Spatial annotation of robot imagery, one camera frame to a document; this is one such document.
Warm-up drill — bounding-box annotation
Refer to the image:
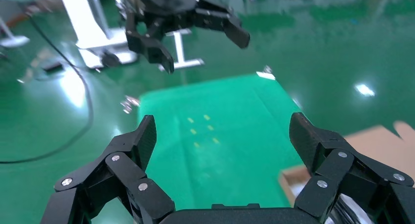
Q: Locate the white wheeled machine base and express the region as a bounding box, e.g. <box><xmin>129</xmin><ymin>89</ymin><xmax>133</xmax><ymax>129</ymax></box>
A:
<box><xmin>56</xmin><ymin>0</ymin><xmax>206</xmax><ymax>71</ymax></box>

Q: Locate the black floor cable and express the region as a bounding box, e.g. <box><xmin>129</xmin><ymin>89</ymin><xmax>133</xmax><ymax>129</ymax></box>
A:
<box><xmin>0</xmin><ymin>13</ymin><xmax>95</xmax><ymax>165</ymax></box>

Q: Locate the brown cardboard box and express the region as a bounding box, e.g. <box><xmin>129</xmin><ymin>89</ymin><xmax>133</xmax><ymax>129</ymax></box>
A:
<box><xmin>278</xmin><ymin>120</ymin><xmax>415</xmax><ymax>224</ymax></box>

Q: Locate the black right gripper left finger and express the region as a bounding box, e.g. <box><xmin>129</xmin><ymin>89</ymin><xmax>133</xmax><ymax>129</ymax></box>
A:
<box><xmin>40</xmin><ymin>114</ymin><xmax>176</xmax><ymax>224</ymax></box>

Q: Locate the green table cloth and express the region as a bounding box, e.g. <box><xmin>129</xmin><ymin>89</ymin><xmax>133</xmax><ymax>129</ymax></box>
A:
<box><xmin>138</xmin><ymin>72</ymin><xmax>304</xmax><ymax>211</ymax></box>

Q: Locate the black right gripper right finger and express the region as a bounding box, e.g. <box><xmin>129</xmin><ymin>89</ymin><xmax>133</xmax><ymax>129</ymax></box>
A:
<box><xmin>288</xmin><ymin>112</ymin><xmax>415</xmax><ymax>224</ymax></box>

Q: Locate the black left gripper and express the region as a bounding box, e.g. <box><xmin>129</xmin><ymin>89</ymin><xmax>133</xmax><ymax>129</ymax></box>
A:
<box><xmin>120</xmin><ymin>0</ymin><xmax>251</xmax><ymax>75</ymax></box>

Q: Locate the white stand foot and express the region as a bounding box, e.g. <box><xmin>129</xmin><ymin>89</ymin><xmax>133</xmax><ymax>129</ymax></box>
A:
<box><xmin>0</xmin><ymin>18</ymin><xmax>30</xmax><ymax>49</ymax></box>

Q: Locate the small black floor box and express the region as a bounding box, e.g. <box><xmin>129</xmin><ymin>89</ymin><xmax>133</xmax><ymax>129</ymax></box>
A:
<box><xmin>42</xmin><ymin>62</ymin><xmax>65</xmax><ymax>73</ymax></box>

